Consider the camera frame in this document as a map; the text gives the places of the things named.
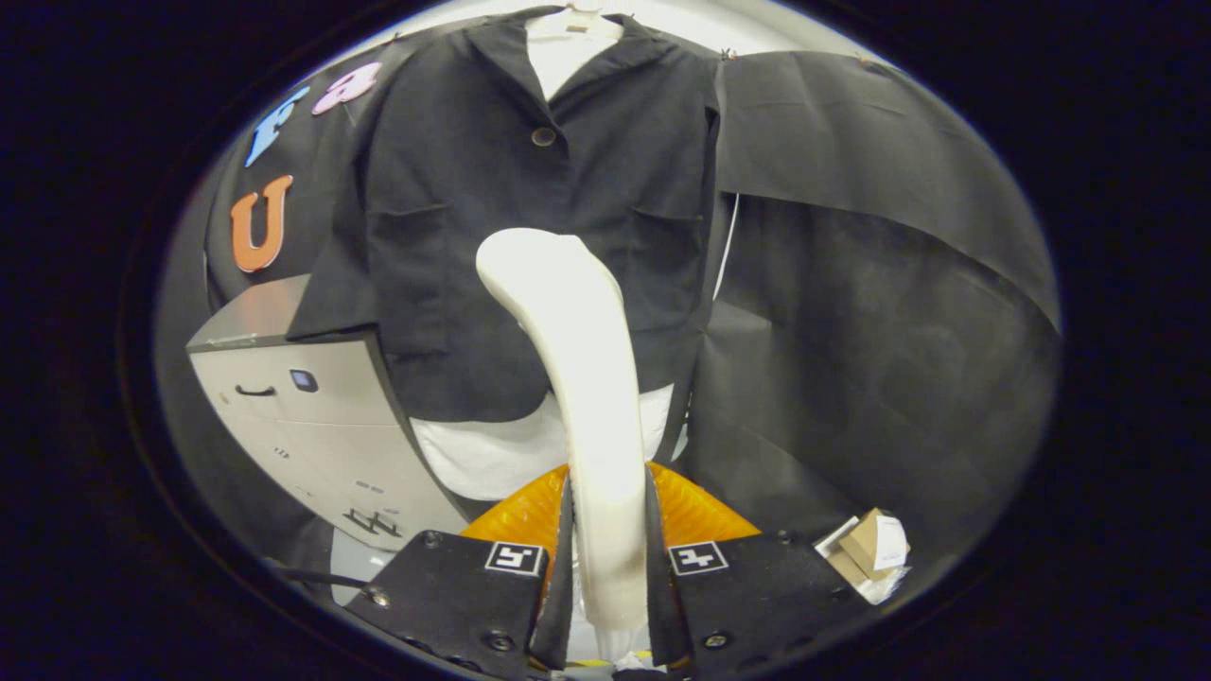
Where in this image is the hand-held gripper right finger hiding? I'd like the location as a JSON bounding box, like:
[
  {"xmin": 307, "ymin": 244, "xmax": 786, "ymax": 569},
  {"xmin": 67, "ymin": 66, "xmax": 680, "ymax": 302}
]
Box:
[{"xmin": 645, "ymin": 462, "xmax": 876, "ymax": 674}]

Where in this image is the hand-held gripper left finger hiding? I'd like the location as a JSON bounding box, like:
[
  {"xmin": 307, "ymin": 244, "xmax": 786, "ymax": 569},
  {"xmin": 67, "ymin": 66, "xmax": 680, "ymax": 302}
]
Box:
[{"xmin": 342, "ymin": 463, "xmax": 578, "ymax": 677}]

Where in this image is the white garment steamer head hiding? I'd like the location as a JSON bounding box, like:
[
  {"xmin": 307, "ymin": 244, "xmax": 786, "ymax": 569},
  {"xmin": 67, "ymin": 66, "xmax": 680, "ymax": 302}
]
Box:
[{"xmin": 475, "ymin": 228, "xmax": 654, "ymax": 633}]

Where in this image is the black jacket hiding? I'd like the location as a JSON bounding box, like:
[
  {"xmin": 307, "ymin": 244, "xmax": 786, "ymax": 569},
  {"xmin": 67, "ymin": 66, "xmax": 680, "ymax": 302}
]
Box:
[{"xmin": 287, "ymin": 5, "xmax": 725, "ymax": 424}]

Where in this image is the small cardboard box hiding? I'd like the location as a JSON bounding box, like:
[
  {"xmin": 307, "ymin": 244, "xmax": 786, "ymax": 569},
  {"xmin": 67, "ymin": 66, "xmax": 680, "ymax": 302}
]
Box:
[{"xmin": 814, "ymin": 508, "xmax": 911, "ymax": 606}]

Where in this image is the grey cabinet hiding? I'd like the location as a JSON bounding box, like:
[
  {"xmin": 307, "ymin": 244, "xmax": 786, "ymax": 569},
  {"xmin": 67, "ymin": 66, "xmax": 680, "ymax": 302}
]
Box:
[{"xmin": 186, "ymin": 274, "xmax": 474, "ymax": 551}]

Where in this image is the black backdrop cloth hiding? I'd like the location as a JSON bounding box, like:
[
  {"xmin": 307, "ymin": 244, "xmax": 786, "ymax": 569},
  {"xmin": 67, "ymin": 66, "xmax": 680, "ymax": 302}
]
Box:
[{"xmin": 156, "ymin": 19, "xmax": 1062, "ymax": 587}]

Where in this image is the black power cable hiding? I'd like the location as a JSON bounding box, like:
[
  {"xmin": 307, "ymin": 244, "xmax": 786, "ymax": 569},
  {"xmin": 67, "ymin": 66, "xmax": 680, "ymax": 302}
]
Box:
[{"xmin": 274, "ymin": 566, "xmax": 370, "ymax": 592}]

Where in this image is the white hanging cable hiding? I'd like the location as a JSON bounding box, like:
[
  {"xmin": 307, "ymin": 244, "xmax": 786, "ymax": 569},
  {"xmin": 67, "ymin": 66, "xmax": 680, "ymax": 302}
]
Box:
[{"xmin": 711, "ymin": 192, "xmax": 741, "ymax": 302}]

